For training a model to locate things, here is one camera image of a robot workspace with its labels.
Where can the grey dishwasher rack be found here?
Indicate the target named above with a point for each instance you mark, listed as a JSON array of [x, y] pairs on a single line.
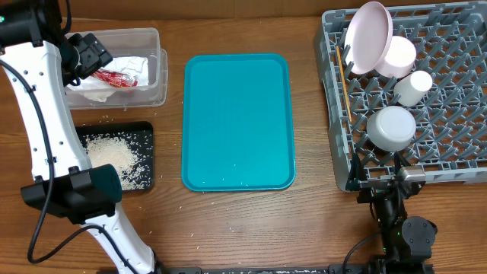
[[450, 138]]

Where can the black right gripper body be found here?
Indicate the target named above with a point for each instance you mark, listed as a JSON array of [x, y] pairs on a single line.
[[373, 192]]

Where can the wooden chopstick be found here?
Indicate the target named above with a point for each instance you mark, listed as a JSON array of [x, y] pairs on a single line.
[[344, 88]]

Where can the large white plate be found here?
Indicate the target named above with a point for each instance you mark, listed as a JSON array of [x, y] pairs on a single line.
[[369, 36]]

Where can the grey-white bowl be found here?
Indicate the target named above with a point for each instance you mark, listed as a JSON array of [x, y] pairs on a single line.
[[391, 128]]

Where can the white napkin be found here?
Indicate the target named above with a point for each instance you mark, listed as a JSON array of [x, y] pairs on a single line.
[[97, 90]]

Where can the pile of rice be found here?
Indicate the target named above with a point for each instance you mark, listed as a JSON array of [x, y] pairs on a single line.
[[123, 152]]

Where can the red snack wrapper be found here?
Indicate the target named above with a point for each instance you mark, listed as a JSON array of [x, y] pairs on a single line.
[[116, 79]]

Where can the black tray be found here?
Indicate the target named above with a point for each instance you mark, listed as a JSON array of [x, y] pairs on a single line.
[[142, 130]]

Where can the white paper cup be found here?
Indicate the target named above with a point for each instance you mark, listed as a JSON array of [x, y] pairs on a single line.
[[413, 88]]

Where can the clear plastic waste bin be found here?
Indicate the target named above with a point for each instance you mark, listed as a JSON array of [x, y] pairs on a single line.
[[142, 42]]

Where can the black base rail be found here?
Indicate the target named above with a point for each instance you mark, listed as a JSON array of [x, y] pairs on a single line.
[[331, 269]]

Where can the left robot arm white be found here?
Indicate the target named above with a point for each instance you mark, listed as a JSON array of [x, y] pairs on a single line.
[[40, 57]]

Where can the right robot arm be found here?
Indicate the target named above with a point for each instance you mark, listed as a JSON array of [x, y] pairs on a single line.
[[407, 241]]

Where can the small pink bowl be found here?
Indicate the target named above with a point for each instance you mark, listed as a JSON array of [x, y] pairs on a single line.
[[399, 60]]

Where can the teal plastic tray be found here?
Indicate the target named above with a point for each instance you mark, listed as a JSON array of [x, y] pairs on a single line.
[[238, 132]]

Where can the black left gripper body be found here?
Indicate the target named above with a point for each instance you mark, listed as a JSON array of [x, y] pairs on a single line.
[[82, 59]]

